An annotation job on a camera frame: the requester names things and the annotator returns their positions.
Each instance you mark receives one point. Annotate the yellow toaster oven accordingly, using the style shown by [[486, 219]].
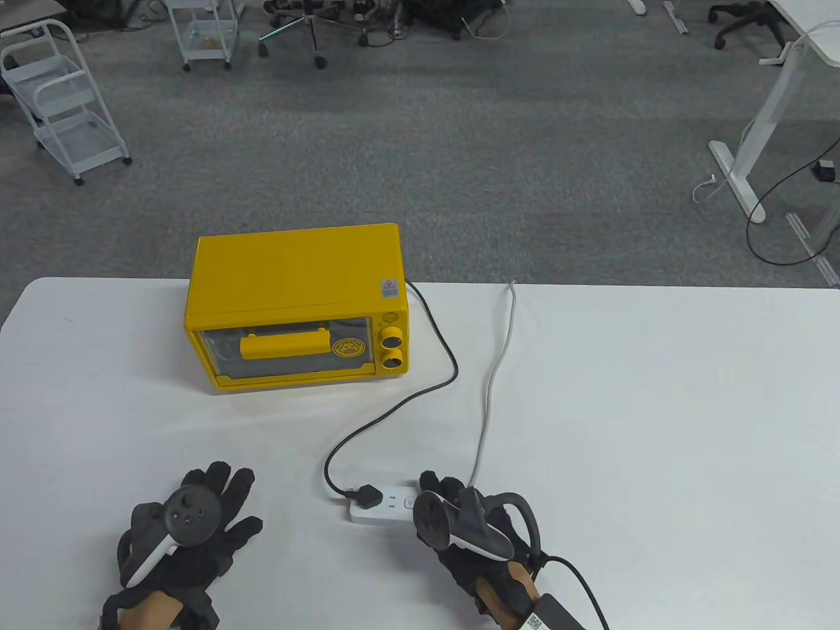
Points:
[[295, 275]]

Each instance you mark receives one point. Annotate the white power strip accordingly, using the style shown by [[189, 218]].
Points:
[[394, 515]]

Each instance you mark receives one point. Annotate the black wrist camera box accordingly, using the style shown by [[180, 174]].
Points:
[[554, 617]]

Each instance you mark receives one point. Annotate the black office chair base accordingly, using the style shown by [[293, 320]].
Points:
[[748, 20]]

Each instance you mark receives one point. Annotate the white standing desk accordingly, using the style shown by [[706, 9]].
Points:
[[774, 105]]

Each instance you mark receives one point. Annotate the silver office chair base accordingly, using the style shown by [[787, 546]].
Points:
[[315, 29]]

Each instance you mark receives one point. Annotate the person's left hand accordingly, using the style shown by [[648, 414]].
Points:
[[197, 564]]

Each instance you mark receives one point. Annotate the black power adapter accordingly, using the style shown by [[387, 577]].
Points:
[[823, 170]]

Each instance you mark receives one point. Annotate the grey-white right hand controller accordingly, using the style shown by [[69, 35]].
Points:
[[430, 518]]

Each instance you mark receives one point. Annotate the person's left forearm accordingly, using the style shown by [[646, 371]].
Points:
[[151, 610]]

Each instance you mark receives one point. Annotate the grey-white hand controller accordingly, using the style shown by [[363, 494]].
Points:
[[430, 518], [190, 515]]

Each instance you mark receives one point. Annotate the black equipment pile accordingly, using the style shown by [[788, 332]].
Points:
[[433, 13]]

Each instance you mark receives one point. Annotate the person's right hand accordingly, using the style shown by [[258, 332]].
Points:
[[466, 571]]

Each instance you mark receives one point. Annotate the person's right forearm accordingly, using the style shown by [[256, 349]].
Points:
[[508, 587]]

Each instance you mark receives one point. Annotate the grey-white left hand controller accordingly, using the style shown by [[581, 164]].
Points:
[[190, 515]]

